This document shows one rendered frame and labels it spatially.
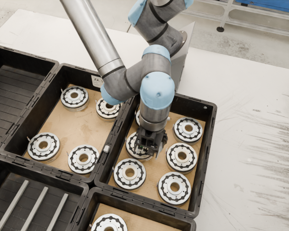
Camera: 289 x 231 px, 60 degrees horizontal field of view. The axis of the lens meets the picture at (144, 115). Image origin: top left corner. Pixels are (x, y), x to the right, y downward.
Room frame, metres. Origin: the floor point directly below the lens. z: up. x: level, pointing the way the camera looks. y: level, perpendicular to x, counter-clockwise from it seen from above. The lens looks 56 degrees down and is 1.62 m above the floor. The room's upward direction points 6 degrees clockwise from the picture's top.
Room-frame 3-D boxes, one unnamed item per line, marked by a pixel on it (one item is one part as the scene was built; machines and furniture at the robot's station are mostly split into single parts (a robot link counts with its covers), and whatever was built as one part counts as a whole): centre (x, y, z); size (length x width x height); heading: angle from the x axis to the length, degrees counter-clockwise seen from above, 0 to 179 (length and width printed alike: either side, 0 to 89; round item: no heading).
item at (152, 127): (0.37, -0.03, 1.07); 0.08 x 0.08 x 0.05
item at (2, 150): (0.44, 0.23, 0.92); 0.40 x 0.30 x 0.02; 167
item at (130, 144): (0.39, 0.00, 0.86); 0.10 x 0.10 x 0.01
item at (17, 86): (0.51, 0.52, 0.87); 0.40 x 0.30 x 0.11; 167
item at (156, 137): (0.36, -0.02, 0.99); 0.09 x 0.08 x 0.12; 167
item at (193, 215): (0.38, -0.06, 0.92); 0.40 x 0.30 x 0.02; 167
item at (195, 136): (0.47, -0.16, 0.86); 0.10 x 0.10 x 0.01
